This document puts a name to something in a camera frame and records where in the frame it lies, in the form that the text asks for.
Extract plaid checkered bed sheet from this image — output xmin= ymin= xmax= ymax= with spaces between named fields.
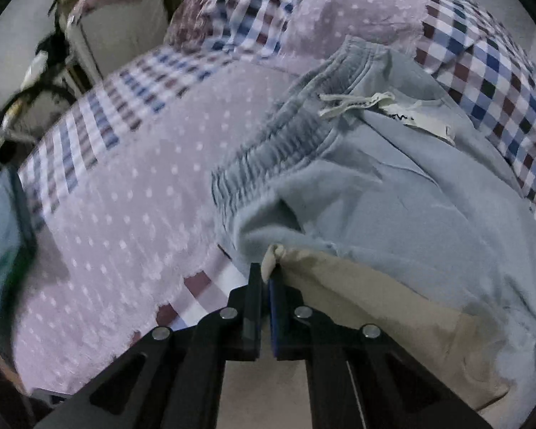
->
xmin=13 ymin=45 xmax=296 ymax=393

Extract khaki beige garment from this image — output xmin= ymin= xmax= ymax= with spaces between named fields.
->
xmin=218 ymin=245 xmax=510 ymax=428

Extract light blue sweatpants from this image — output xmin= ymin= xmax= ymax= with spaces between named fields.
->
xmin=211 ymin=37 xmax=536 ymax=428

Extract dark teal garment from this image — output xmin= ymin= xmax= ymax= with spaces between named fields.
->
xmin=0 ymin=167 xmax=38 ymax=355

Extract plaid folded quilt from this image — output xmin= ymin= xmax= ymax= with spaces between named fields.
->
xmin=164 ymin=0 xmax=536 ymax=218

